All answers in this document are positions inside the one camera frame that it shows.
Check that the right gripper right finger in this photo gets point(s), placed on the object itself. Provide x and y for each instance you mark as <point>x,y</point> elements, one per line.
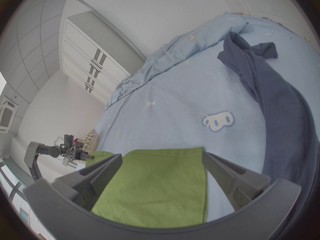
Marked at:
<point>230,179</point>

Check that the round woven basket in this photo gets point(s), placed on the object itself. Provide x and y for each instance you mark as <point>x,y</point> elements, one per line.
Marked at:
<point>91,141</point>

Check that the dark blue garment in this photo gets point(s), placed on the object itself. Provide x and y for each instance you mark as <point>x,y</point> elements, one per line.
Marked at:
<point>275,96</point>

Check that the white ceiling air conditioner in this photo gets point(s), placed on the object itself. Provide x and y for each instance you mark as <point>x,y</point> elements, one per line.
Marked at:
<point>7,114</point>

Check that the white wardrobe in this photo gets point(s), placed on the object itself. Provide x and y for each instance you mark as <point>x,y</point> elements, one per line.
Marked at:
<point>100,54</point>

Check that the green shorts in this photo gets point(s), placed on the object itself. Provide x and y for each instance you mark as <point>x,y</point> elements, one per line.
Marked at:
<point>155,184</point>

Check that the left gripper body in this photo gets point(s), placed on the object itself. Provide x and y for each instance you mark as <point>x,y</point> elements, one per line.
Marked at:
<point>80,154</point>

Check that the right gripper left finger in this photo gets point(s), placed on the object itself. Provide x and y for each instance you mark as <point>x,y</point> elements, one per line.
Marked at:
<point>95,179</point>

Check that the bed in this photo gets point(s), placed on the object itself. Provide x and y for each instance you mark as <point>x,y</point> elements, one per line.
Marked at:
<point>175,96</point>

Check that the pale blue quilt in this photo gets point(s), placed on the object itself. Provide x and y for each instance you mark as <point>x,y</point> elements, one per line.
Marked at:
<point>180,49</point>

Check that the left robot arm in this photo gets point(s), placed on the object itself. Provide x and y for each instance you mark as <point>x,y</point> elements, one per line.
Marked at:
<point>31,154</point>

